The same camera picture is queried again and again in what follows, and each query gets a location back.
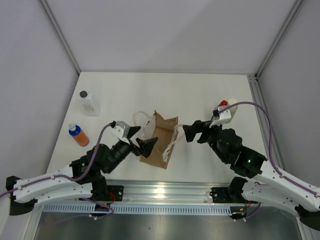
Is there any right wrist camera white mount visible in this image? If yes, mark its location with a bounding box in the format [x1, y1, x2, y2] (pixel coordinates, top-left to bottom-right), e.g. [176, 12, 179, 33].
[209, 106, 232, 128]

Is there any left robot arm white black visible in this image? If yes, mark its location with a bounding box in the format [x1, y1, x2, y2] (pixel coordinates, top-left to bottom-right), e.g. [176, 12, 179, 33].
[5, 122, 158, 216]

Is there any white slotted cable duct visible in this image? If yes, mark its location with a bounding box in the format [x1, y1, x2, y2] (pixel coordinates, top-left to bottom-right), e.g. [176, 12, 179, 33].
[43, 202, 232, 216]

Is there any green dish soap bottle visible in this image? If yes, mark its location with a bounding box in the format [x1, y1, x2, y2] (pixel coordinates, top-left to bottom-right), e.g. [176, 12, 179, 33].
[219, 100, 228, 106]

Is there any right aluminium frame post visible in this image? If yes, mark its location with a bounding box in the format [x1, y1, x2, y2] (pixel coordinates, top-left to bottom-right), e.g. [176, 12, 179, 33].
[255, 0, 306, 81]

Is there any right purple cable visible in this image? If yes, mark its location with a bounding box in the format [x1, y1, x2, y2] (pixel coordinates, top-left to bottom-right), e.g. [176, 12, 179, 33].
[219, 101, 320, 197]

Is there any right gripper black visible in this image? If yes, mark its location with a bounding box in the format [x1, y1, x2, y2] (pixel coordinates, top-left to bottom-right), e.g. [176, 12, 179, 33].
[182, 118, 228, 163]

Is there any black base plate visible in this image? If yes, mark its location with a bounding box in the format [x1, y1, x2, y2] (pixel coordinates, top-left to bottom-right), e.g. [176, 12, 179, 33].
[92, 185, 124, 202]
[209, 186, 235, 204]

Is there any left aluminium frame post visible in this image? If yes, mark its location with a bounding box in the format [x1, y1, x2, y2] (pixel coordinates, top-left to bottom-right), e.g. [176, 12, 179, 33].
[37, 0, 81, 76]

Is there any aluminium mounting rail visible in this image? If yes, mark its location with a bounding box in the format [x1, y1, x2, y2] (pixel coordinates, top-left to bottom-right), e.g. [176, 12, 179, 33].
[106, 179, 230, 206]

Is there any aluminium frame post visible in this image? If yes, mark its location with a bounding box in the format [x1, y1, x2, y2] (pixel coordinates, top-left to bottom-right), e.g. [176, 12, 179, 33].
[255, 0, 306, 81]
[37, 0, 81, 76]

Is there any burlap watermelon canvas bag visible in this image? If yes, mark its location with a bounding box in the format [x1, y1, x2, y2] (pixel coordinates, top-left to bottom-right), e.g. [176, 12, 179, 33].
[132, 111, 185, 169]

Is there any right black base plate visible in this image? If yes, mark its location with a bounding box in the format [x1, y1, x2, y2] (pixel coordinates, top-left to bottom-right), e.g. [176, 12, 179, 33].
[209, 186, 235, 204]

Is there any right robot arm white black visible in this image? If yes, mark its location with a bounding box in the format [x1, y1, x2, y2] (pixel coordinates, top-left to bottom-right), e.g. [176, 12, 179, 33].
[182, 120, 320, 231]

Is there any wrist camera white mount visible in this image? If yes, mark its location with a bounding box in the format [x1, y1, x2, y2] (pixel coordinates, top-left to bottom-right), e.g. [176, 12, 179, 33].
[209, 106, 232, 128]
[111, 121, 130, 144]

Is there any clear bottle black cap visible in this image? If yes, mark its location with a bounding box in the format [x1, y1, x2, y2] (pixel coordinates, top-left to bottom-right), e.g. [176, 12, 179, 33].
[77, 90, 101, 117]

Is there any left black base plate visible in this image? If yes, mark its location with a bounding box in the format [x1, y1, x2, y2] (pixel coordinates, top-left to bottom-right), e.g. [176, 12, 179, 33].
[92, 185, 124, 202]

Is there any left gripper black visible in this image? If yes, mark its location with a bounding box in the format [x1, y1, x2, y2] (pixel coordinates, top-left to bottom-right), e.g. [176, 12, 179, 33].
[105, 126, 158, 174]

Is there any pale green bottle white cap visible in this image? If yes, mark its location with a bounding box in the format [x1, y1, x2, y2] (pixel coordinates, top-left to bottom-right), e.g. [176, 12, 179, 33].
[226, 98, 238, 124]

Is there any orange pump bottle blue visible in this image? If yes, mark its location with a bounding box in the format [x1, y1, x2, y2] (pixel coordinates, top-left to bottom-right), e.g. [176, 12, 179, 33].
[68, 123, 90, 147]

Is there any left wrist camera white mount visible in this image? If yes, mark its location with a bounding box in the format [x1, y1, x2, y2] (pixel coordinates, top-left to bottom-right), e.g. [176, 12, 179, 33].
[111, 121, 130, 144]

